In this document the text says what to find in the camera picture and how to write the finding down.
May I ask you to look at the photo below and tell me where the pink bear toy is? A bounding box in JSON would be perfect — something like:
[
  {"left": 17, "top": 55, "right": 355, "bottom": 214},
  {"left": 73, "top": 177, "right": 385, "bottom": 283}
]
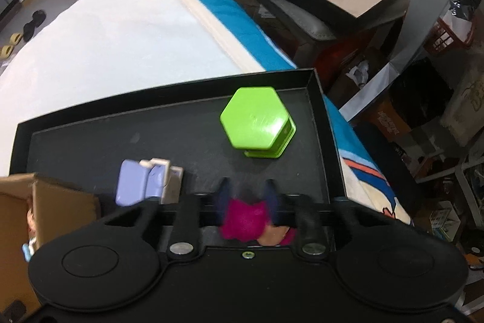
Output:
[{"left": 218, "top": 197, "right": 298, "bottom": 247}]

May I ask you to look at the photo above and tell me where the red plastic basket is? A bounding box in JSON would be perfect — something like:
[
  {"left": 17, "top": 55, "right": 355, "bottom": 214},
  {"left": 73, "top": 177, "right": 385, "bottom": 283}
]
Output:
[{"left": 423, "top": 19, "right": 476, "bottom": 56}]

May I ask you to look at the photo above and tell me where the orange printed carton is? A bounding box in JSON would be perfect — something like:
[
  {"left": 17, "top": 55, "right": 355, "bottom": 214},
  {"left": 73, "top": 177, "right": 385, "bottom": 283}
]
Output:
[{"left": 362, "top": 96, "right": 411, "bottom": 143}]

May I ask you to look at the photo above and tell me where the black bag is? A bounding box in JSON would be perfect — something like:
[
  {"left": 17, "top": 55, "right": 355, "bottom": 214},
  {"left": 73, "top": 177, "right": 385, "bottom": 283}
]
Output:
[{"left": 389, "top": 57, "right": 455, "bottom": 131}]

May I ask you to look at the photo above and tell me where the purple block toy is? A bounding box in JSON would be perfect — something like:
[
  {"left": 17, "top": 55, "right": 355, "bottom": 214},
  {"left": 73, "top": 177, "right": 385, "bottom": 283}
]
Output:
[{"left": 115, "top": 157, "right": 185, "bottom": 206}]

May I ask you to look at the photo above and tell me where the black slippers pair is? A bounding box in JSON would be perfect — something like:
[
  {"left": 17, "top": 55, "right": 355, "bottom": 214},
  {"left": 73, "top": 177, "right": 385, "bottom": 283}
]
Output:
[{"left": 23, "top": 10, "right": 47, "bottom": 42}]

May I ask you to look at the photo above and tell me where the brown cardboard box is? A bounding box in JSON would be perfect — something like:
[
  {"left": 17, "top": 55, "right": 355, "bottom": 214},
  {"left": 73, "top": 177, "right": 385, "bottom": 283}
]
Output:
[{"left": 0, "top": 173, "right": 101, "bottom": 310}]

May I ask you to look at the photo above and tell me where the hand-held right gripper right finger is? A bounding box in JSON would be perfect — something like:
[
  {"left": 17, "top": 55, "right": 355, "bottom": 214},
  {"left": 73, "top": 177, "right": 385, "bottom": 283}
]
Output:
[{"left": 265, "top": 178, "right": 383, "bottom": 259}]

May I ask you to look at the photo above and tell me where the black tray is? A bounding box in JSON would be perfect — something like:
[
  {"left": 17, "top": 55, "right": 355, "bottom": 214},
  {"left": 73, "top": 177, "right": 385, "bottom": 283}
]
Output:
[{"left": 8, "top": 68, "right": 347, "bottom": 229}]

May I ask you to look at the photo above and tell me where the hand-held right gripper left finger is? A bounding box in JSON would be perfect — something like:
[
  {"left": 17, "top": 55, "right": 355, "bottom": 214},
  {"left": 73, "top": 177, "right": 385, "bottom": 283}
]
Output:
[{"left": 99, "top": 177, "right": 231, "bottom": 258}]

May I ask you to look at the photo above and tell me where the yellow slippers pair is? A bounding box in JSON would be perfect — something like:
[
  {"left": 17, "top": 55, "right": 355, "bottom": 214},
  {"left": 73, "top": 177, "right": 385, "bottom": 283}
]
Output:
[{"left": 0, "top": 33, "right": 24, "bottom": 59}]

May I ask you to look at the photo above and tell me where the green hexagonal box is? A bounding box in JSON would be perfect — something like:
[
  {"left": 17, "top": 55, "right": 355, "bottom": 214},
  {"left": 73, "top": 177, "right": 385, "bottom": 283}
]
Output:
[{"left": 220, "top": 86, "right": 297, "bottom": 159}]

